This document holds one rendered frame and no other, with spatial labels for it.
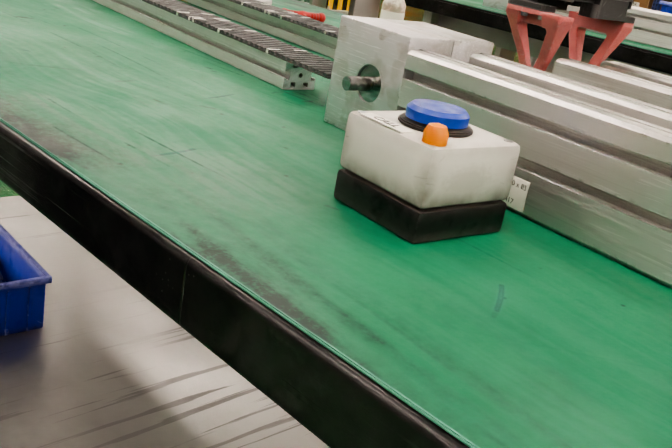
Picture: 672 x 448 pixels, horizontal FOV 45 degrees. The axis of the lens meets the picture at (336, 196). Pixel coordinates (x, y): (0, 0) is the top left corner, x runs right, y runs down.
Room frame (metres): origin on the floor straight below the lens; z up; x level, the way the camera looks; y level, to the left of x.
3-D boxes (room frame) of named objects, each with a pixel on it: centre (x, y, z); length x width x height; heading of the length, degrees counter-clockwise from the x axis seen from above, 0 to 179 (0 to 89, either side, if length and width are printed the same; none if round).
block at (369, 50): (0.70, -0.03, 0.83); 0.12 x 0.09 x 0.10; 131
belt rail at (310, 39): (1.32, 0.23, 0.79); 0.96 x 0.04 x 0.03; 41
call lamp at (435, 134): (0.46, -0.05, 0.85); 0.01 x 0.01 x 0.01
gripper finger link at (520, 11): (0.81, -0.18, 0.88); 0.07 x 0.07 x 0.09; 41
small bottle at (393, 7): (1.31, -0.04, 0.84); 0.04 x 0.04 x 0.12
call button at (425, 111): (0.50, -0.05, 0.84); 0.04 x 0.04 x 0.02
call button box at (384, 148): (0.51, -0.06, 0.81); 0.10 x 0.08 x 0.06; 131
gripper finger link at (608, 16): (0.84, -0.22, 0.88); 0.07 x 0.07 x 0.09; 41
